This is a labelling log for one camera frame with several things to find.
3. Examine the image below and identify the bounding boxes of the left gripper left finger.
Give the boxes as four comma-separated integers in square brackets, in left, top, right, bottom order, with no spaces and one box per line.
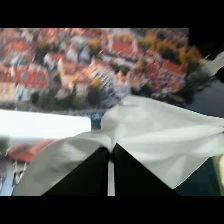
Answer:
[42,146,110,197]

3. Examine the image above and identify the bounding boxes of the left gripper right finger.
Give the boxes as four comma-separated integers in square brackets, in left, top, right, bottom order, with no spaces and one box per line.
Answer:
[112,143,178,197]

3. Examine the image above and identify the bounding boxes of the white garment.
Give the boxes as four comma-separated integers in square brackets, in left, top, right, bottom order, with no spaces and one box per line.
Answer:
[12,50,224,197]

